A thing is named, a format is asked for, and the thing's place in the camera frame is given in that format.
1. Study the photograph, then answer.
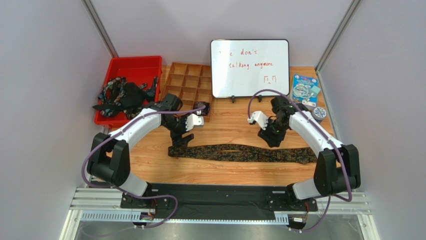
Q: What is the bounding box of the black gold key pattern tie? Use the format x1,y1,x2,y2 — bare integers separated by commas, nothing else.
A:
168,144,317,165

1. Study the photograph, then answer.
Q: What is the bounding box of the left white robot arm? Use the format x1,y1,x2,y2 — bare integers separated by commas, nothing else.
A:
81,93,205,198

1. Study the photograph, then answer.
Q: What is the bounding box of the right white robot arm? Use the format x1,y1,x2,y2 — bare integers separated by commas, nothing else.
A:
247,95,361,201

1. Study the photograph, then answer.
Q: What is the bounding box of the rolled dark tie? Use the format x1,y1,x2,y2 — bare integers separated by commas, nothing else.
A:
193,101,210,116

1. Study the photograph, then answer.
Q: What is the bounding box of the brown compartment tray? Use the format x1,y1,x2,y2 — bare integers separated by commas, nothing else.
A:
160,62,214,123

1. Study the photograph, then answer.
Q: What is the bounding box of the blue round tin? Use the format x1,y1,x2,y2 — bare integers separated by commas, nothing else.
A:
311,107,327,124

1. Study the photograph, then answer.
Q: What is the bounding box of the blue packaged item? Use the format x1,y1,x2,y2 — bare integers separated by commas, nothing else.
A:
290,73,321,110

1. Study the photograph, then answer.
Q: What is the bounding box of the black plain tie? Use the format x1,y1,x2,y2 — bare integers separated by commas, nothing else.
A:
92,81,145,114

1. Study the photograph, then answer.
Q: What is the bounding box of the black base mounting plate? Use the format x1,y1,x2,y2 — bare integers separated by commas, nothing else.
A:
120,183,318,221

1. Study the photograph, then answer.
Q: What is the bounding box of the red plastic bin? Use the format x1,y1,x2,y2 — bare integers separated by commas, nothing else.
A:
93,55,163,129

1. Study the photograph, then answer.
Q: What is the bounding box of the blue floral pattern tie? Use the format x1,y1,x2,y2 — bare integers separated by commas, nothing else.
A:
92,76,158,120

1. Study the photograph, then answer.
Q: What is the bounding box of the white whiteboard with red writing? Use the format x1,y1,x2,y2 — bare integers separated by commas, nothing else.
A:
210,39,290,98

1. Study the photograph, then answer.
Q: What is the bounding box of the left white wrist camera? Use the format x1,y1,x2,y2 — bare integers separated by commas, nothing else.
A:
185,114,205,132

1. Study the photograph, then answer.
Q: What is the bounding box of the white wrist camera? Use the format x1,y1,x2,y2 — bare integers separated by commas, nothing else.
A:
185,114,205,132
247,111,269,130

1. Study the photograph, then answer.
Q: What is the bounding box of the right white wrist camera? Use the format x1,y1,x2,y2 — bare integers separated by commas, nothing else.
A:
247,111,269,130

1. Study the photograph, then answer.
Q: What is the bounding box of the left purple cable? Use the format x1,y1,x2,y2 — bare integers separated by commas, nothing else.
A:
81,105,207,230

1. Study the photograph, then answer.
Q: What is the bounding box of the aluminium frame rail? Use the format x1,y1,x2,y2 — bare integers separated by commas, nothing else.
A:
60,183,380,240

